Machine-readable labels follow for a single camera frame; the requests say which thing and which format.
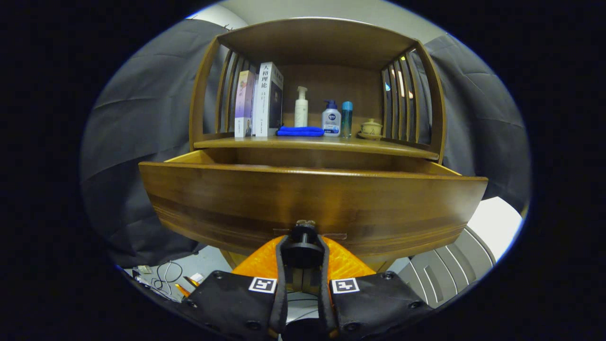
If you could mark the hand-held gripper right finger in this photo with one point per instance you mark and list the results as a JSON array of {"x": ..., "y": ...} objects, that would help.
[{"x": 325, "y": 303}]

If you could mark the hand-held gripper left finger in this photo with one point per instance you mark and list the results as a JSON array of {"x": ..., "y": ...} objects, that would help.
[{"x": 282, "y": 303}]

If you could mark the black drawer knob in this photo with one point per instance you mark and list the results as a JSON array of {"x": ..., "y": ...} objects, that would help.
[{"x": 303, "y": 248}]

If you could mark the wooden drawer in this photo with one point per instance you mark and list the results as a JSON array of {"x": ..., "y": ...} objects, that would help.
[{"x": 284, "y": 199}]

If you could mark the wooden countertop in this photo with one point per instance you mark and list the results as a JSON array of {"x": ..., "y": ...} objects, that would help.
[{"x": 307, "y": 143}]

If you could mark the wooden cabinet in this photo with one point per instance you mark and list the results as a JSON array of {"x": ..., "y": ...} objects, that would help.
[{"x": 312, "y": 42}]

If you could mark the grey ribbed panel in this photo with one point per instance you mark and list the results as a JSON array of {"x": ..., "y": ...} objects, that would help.
[{"x": 445, "y": 270}]

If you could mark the blue folded cloth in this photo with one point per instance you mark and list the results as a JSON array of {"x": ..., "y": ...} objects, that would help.
[{"x": 298, "y": 131}]

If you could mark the beige lidded teacup with saucer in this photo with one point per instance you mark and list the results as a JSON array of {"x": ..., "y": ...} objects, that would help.
[{"x": 371, "y": 129}]

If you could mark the white bottle with blue cap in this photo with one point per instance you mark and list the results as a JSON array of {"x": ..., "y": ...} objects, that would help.
[{"x": 331, "y": 121}]

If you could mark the slim teal bottle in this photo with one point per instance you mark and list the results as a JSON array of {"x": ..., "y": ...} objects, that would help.
[{"x": 347, "y": 118}]

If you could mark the white panel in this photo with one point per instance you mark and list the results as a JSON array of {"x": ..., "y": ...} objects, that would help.
[{"x": 497, "y": 222}]

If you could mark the white pump bottle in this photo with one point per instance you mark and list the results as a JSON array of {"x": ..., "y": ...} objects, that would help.
[{"x": 301, "y": 111}]

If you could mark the thick white book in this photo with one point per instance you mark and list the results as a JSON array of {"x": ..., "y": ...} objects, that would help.
[{"x": 262, "y": 104}]

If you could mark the purple book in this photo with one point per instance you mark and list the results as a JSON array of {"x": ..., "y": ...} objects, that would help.
[{"x": 244, "y": 104}]

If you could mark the black backdrop cloth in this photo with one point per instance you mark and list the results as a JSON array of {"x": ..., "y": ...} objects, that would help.
[{"x": 142, "y": 118}]

